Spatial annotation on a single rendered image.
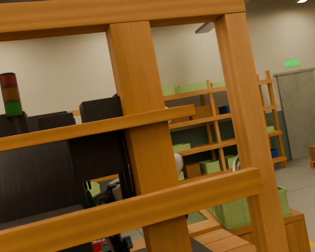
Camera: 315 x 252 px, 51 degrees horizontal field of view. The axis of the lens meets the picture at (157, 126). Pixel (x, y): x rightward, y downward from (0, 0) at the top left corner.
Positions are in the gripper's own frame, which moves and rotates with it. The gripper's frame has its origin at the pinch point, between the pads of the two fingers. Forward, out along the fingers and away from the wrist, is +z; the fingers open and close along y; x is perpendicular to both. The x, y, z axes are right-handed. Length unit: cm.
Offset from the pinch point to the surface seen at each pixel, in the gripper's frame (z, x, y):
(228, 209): -64, 11, -65
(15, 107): 11, -10, 55
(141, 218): -4.7, 29.7, 24.8
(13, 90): 9, -13, 58
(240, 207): -71, 15, -66
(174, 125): -233, -307, -373
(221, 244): -37, 33, -35
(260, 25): -572, -401, -334
